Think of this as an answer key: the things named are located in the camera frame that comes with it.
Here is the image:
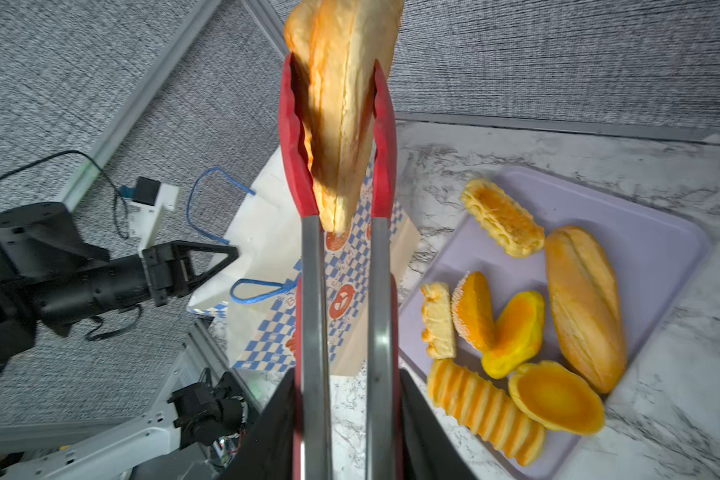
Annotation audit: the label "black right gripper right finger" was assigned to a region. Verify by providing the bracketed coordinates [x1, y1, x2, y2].
[400, 369, 475, 480]

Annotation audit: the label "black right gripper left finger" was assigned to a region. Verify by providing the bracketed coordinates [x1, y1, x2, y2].
[218, 369, 296, 480]

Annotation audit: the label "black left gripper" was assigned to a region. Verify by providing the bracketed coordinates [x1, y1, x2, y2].
[141, 241, 239, 306]

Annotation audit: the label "red silicone steel tongs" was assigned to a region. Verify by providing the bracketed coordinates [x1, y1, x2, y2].
[279, 55, 404, 479]

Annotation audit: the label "pale braided pastry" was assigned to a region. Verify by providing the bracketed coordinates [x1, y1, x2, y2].
[421, 282, 456, 360]

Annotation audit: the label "sesame sugar bun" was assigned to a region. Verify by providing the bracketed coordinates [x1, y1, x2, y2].
[451, 271, 496, 352]

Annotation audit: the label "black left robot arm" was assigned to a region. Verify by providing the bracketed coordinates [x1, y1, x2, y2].
[0, 202, 248, 479]

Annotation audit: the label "ridged spiral bread roll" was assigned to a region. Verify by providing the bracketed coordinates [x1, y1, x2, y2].
[427, 359, 546, 466]

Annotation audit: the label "round yellow tart bread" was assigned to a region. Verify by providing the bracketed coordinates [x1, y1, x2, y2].
[508, 360, 605, 436]

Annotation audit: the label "yellow oval bun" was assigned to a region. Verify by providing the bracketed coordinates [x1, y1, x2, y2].
[481, 291, 546, 379]

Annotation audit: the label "long baguette loaf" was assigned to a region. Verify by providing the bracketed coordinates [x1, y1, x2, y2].
[545, 225, 627, 394]

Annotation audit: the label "yellow glazed danish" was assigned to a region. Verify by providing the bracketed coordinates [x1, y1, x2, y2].
[460, 178, 545, 258]

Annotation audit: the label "lilac plastic tray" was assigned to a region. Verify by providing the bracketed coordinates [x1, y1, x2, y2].
[398, 167, 711, 479]

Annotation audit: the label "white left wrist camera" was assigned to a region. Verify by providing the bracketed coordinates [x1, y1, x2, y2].
[119, 176, 180, 257]

